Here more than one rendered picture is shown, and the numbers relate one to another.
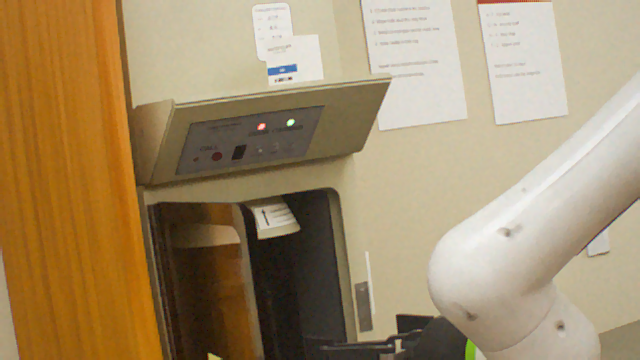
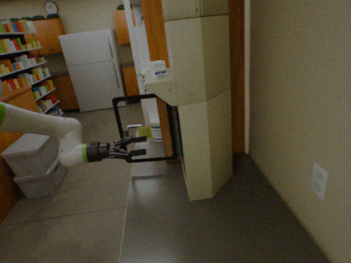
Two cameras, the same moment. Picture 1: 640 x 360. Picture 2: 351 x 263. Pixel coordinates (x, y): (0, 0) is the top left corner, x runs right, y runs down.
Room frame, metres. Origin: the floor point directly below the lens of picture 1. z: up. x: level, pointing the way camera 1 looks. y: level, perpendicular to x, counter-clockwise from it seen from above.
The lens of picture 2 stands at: (2.20, -0.82, 1.69)
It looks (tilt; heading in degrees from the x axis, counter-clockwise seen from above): 24 degrees down; 120
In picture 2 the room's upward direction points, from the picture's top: 7 degrees counter-clockwise
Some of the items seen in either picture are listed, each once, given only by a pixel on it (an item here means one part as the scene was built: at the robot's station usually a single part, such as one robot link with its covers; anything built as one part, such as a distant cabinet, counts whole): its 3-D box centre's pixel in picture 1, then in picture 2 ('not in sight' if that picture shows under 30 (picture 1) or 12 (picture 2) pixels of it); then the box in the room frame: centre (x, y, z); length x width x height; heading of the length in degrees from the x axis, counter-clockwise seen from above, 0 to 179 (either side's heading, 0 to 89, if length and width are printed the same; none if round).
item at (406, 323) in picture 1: (415, 326); (138, 152); (1.58, -0.10, 1.20); 0.07 x 0.01 x 0.03; 33
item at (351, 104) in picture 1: (268, 126); (160, 86); (1.65, 0.05, 1.46); 0.32 x 0.11 x 0.10; 123
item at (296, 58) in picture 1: (293, 60); (157, 69); (1.67, 0.01, 1.54); 0.05 x 0.05 x 0.06; 51
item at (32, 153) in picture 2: not in sight; (36, 151); (-0.61, 0.58, 0.49); 0.60 x 0.42 x 0.33; 123
